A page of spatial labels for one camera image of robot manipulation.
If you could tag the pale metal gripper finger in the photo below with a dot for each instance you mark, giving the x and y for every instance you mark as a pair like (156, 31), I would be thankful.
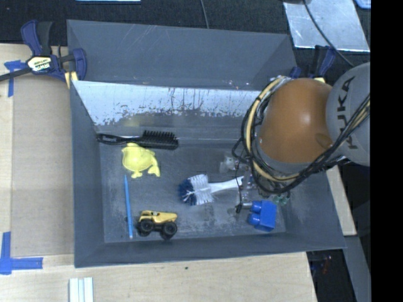
(228, 163)
(242, 206)

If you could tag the blue toy building block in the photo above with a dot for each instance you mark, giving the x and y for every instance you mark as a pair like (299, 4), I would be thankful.
(265, 215)

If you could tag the blue and white dish brush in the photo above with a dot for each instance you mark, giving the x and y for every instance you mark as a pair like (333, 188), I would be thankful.
(201, 188)

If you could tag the black hairbrush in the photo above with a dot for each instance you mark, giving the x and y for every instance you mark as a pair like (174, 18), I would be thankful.
(159, 139)

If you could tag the yellow toy truck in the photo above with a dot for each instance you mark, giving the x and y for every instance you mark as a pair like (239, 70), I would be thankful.
(157, 218)

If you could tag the yellow rubber toy animal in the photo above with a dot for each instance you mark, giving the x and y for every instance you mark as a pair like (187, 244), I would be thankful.
(136, 159)

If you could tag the thin blue stick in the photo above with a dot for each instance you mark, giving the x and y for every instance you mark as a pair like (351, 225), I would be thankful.
(128, 204)

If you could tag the grey metal bin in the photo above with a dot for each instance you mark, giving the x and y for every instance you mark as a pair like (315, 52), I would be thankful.
(176, 55)

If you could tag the pale wood flat board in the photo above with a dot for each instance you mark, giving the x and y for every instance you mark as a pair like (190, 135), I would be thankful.
(41, 168)

